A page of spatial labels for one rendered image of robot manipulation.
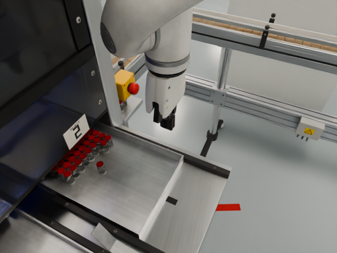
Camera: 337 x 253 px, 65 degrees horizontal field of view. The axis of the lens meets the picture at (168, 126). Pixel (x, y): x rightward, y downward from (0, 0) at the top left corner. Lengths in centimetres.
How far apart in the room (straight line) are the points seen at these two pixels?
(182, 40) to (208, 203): 46
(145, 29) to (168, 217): 51
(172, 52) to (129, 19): 13
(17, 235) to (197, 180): 48
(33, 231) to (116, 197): 22
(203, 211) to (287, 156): 144
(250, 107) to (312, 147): 78
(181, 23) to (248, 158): 164
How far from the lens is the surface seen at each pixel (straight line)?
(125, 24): 36
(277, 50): 137
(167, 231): 71
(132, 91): 87
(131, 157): 83
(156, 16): 33
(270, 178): 195
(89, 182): 81
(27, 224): 80
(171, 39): 44
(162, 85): 49
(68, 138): 73
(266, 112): 161
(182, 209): 74
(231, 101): 163
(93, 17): 69
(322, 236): 188
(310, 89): 220
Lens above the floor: 154
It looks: 47 degrees down
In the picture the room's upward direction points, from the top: straight up
